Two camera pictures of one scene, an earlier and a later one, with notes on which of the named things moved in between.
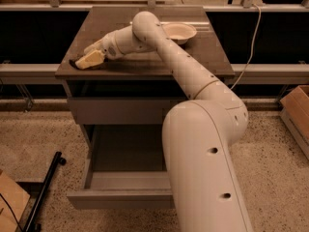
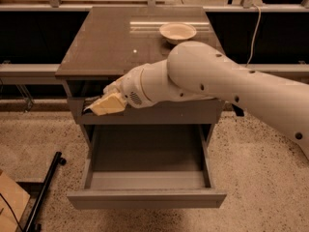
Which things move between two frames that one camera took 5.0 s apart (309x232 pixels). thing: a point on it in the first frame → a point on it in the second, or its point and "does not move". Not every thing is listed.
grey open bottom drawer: [126, 168] does not move
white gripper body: [108, 47] → [132, 85]
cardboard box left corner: [17, 199] does not move
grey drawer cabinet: [139, 89] does not move
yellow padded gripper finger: [94, 47] → [112, 88]
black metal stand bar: [57, 159] does not move
